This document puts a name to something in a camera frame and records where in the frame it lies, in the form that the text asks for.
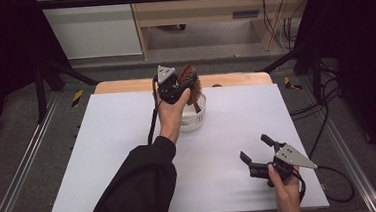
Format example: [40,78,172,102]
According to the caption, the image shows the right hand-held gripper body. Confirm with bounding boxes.
[247,139,320,190]

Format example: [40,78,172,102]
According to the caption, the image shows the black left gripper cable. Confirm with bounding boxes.
[142,80,164,146]

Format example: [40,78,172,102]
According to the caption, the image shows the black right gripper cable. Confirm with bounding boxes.
[292,163,356,208]

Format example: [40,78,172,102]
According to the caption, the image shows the aluminium floor rail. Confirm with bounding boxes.
[297,70,376,212]
[0,92,68,212]

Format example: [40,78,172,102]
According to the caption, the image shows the white cabinet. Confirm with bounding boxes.
[35,0,143,62]

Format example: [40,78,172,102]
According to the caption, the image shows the black floor cables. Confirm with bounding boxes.
[285,58,348,162]

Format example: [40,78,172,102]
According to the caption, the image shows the hanging desk cables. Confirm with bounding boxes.
[260,0,313,55]

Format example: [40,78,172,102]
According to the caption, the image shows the yellow black tape marker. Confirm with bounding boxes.
[70,89,86,109]

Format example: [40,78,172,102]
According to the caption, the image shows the black curtain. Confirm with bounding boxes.
[290,0,376,174]
[0,0,79,153]

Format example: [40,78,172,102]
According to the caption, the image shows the brown wooden hairbrush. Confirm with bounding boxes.
[175,63,206,116]

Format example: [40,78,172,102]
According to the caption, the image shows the person's right hand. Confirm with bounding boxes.
[266,161,304,211]

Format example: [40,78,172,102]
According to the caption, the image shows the light wooden desk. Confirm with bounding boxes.
[127,0,317,62]

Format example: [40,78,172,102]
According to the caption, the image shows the white table cover sheet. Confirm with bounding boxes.
[39,78,330,212]

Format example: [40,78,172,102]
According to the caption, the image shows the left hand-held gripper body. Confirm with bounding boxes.
[152,63,191,106]

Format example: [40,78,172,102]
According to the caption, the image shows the white plastic basket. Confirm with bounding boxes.
[176,92,210,134]

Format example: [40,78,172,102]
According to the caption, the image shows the person's left hand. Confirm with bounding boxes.
[154,87,196,146]

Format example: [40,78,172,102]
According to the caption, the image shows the black frame strut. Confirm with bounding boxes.
[257,40,328,109]
[33,54,103,124]

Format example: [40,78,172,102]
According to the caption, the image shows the wooden table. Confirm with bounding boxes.
[93,69,274,96]

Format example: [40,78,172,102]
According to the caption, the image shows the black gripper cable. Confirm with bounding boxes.
[292,163,356,208]
[142,80,164,146]

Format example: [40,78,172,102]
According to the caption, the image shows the grey desk socket strip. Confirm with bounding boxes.
[231,9,261,20]

